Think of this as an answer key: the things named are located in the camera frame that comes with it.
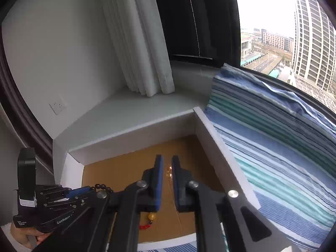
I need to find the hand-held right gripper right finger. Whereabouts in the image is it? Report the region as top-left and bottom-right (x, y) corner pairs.
(172, 155), (292, 252)

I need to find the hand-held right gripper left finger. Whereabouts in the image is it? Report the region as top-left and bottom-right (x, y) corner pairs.
(31, 154), (165, 252)

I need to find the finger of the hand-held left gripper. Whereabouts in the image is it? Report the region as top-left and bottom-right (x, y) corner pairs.
(39, 196), (91, 210)
(37, 185), (92, 198)

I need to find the thin gold chain necklace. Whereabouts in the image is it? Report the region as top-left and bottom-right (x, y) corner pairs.
(165, 165), (185, 233)

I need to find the brown bead bracelet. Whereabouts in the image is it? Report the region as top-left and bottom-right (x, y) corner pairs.
(94, 183), (114, 193)

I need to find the red bracelet with amber bead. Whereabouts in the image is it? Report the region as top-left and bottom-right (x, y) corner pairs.
(138, 212), (158, 230)

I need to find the white box with brown bottom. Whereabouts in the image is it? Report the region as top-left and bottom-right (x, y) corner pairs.
(62, 107), (261, 245)

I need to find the person's left forearm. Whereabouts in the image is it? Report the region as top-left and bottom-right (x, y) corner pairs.
(0, 223), (31, 252)

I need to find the person's left hand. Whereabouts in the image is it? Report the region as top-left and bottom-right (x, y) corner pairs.
(28, 230), (51, 250)

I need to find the striped bed sheet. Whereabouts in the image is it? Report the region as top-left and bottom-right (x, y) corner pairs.
(138, 108), (336, 252)

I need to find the striped pillow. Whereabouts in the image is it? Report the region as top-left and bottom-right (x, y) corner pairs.
(207, 63), (336, 138)

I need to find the white pleated curtain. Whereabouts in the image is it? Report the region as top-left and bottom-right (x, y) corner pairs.
(97, 0), (176, 97)

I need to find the dark window panel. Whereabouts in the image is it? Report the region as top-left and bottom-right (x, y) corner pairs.
(150, 0), (241, 68)

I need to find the low brick building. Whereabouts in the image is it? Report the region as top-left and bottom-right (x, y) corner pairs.
(262, 30), (294, 52)

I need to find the tall beige tower building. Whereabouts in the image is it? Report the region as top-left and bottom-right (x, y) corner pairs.
(291, 0), (336, 99)

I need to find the dark brown wall trim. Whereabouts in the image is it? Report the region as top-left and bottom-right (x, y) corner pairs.
(0, 38), (55, 174)

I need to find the white wall socket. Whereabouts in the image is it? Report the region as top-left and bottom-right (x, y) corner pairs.
(49, 96), (68, 115)

